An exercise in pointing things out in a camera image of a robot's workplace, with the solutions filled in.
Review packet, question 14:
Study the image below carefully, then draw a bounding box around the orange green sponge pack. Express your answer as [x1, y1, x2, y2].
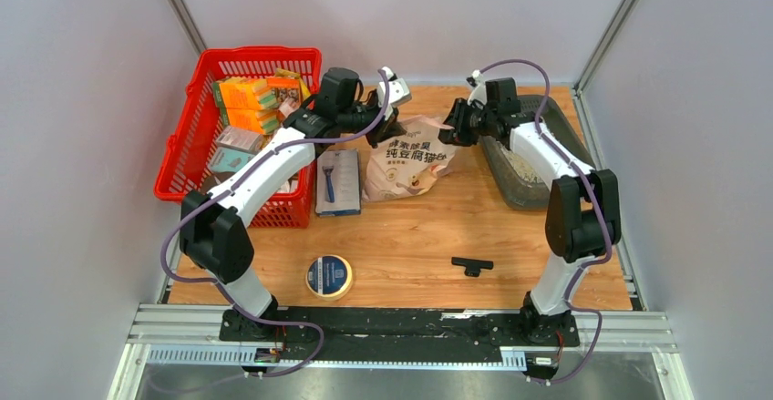
[215, 77, 278, 111]

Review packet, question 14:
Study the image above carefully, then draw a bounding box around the razor blister pack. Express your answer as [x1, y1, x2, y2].
[314, 149, 361, 217]

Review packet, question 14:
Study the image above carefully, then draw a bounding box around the red plastic basket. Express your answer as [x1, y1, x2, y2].
[153, 46, 323, 229]

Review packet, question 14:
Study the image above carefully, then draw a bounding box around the pink cat litter bag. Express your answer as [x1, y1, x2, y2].
[362, 116, 457, 202]

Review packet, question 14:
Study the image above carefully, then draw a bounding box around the yellow orange snack pack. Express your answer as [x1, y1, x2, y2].
[266, 68, 311, 104]

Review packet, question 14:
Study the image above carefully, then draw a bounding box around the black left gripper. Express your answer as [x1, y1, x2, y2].
[338, 92, 406, 149]

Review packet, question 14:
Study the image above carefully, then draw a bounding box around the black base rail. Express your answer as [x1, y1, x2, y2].
[219, 306, 580, 363]

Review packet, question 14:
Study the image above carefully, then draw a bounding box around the black T-shaped bracket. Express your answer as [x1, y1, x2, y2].
[450, 257, 494, 278]

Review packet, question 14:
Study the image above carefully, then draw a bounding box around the dark grey litter box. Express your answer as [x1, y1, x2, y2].
[479, 97, 593, 211]

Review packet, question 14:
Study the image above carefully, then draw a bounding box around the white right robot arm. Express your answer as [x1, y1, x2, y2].
[438, 76, 621, 344]

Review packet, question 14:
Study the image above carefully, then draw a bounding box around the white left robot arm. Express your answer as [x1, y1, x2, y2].
[171, 67, 411, 341]

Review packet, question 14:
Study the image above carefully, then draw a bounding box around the grey pink box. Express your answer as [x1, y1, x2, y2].
[215, 126, 265, 154]

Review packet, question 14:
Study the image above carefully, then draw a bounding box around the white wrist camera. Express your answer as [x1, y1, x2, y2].
[376, 67, 412, 111]
[466, 69, 487, 105]

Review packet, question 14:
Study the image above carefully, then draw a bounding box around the tape roll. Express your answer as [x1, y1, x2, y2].
[305, 255, 354, 301]

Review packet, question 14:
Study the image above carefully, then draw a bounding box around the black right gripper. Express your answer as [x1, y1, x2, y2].
[429, 98, 495, 148]

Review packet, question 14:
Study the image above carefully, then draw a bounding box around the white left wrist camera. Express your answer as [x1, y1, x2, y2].
[376, 67, 412, 111]

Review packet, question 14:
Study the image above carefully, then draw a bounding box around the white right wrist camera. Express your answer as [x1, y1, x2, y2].
[466, 69, 487, 105]

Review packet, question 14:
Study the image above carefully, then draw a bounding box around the teal box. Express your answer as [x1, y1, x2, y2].
[207, 147, 254, 173]

